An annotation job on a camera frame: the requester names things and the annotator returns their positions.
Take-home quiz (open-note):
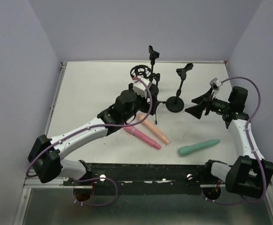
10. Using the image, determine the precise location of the peach toy microphone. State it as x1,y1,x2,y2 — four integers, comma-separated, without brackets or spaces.
136,112,170,145

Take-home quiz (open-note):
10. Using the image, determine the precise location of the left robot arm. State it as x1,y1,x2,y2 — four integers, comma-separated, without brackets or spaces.
28,79,159,183

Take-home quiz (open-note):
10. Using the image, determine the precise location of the black front mounting rail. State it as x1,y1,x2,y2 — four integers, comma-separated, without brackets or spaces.
63,161,219,198

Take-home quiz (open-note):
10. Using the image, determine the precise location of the pink toy microphone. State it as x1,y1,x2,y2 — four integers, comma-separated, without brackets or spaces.
124,126,161,150

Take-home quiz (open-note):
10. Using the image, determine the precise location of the black tripod shock-mount stand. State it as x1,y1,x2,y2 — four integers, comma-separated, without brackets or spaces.
130,65,166,125

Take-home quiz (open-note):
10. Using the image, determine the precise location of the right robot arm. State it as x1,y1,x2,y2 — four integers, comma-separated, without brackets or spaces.
185,86,273,199

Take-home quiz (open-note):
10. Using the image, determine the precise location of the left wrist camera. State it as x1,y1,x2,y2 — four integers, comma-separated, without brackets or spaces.
133,78,152,98

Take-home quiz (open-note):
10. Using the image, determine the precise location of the black round-base stand front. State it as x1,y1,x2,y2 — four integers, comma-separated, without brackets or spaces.
166,63,193,113

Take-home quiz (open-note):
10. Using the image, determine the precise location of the black round-base stand rear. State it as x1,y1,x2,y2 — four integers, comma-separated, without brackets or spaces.
143,45,160,95

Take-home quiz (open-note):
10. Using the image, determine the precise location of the green toy microphone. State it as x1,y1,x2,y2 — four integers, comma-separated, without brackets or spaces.
178,139,220,156

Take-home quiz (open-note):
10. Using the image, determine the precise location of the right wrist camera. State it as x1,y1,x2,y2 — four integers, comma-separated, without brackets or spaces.
209,78,222,91

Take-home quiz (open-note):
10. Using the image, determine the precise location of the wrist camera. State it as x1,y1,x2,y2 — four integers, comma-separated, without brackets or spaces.
133,78,152,98
209,78,222,91

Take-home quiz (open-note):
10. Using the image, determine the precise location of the black round-base stand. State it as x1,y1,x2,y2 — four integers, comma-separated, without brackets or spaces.
166,63,193,113
143,45,160,95

